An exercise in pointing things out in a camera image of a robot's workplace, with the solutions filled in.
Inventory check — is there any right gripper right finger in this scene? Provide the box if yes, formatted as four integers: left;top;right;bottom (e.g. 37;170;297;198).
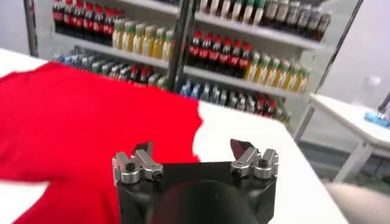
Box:
230;138;280;180

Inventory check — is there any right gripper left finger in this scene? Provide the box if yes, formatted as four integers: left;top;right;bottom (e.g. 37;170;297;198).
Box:
112;140;165;185

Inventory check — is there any red t-shirt with bear print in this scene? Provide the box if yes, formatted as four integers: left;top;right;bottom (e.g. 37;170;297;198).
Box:
0;61;204;224

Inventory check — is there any small red-capped cola bottle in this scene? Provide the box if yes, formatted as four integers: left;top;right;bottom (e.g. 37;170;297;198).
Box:
263;100;277;118
138;68;150;85
254;97;266;116
129;65;140;83

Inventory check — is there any small dark bottle beige label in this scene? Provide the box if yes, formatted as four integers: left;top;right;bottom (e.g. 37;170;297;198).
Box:
118;66;130;82
108;64;120;79
236;94;247;111
245;96;257;113

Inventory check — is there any white side table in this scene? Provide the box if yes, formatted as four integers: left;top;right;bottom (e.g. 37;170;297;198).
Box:
294;93;390;183

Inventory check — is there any glass beverage display fridge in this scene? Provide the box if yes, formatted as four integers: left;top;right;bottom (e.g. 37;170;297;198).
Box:
39;0;190;92
179;0;336;144

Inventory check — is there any blue snack packet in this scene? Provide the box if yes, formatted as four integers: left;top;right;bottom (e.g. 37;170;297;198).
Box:
364;111;390;128

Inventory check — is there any clear bottle white cap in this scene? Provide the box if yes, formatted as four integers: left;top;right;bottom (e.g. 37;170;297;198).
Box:
353;75;382;108

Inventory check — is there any open glass fridge door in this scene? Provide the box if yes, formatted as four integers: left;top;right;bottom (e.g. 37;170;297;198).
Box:
313;0;365;94

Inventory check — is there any green-capped dark tea bottle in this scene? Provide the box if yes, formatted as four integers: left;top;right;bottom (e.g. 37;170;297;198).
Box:
219;0;232;18
252;0;265;27
241;0;254;24
230;0;242;21

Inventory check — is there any tall dark bottle beige label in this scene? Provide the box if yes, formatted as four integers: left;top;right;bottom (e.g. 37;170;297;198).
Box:
264;0;277;28
286;0;300;33
275;0;289;30

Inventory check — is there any dark bottle blue-white label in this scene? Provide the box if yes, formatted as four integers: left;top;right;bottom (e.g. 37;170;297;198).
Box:
308;5;322;40
318;10;332;43
297;0;311;37

